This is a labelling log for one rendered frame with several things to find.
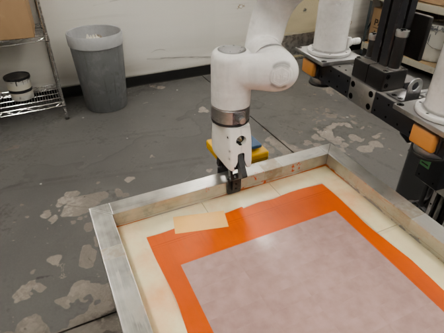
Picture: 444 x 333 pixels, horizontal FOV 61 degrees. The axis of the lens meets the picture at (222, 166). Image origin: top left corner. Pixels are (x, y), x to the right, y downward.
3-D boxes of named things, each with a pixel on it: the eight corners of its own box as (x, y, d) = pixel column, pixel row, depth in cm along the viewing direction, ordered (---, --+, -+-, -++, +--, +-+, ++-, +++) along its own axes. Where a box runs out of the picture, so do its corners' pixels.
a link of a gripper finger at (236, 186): (247, 172, 77) (246, 197, 81) (240, 164, 79) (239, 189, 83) (233, 176, 76) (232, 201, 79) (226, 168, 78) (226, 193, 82)
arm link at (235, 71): (287, 37, 71) (305, 54, 63) (281, 90, 77) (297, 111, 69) (207, 41, 68) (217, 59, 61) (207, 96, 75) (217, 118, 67)
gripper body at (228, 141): (260, 119, 71) (256, 168, 77) (235, 98, 78) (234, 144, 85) (224, 127, 68) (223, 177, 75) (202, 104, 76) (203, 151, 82)
